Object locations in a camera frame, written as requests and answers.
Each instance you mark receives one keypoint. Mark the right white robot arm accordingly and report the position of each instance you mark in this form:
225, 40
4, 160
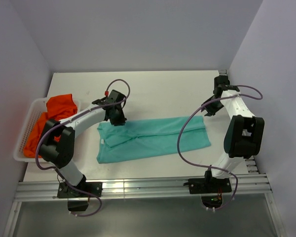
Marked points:
244, 134

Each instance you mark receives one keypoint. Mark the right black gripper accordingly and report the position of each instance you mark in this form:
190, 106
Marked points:
211, 111

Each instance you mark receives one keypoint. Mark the teal t-shirt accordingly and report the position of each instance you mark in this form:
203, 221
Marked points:
148, 138

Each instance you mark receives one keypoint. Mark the white plastic basket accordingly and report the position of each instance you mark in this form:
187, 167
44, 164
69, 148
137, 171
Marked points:
36, 109

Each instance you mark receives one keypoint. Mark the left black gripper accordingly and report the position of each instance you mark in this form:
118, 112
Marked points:
121, 121

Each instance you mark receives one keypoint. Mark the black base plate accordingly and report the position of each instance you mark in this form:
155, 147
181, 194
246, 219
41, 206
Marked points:
64, 191
211, 186

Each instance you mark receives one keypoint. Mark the front aluminium rail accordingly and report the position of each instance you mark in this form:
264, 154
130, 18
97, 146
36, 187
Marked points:
137, 188

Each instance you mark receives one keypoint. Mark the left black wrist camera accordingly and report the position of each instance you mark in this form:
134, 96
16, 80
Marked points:
110, 98

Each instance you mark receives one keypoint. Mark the orange t-shirt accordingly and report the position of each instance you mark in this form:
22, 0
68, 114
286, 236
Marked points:
58, 107

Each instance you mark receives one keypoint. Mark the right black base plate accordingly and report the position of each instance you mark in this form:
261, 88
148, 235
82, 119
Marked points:
211, 186

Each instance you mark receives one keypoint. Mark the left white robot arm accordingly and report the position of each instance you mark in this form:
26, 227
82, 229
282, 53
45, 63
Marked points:
55, 148

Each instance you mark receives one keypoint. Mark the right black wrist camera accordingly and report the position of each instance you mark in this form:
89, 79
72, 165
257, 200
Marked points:
222, 83

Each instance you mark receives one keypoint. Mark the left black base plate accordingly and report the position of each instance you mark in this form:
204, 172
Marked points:
64, 191

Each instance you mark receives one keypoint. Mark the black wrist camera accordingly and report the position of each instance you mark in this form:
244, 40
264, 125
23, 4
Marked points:
110, 98
222, 83

